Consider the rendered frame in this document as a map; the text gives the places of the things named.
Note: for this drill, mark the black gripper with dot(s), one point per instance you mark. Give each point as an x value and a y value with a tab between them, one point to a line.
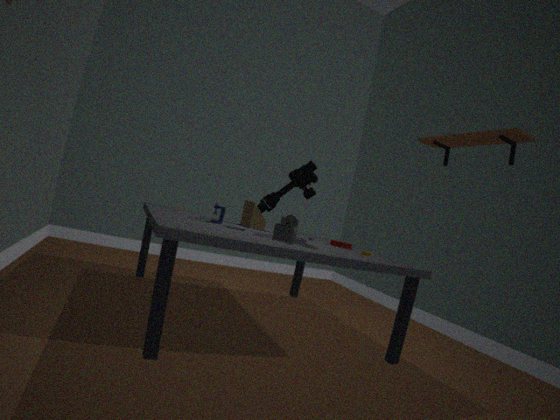
296	177

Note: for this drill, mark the red rectangular block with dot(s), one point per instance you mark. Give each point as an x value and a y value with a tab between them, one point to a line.
341	244

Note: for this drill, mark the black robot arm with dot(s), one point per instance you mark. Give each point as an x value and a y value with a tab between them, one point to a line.
274	197

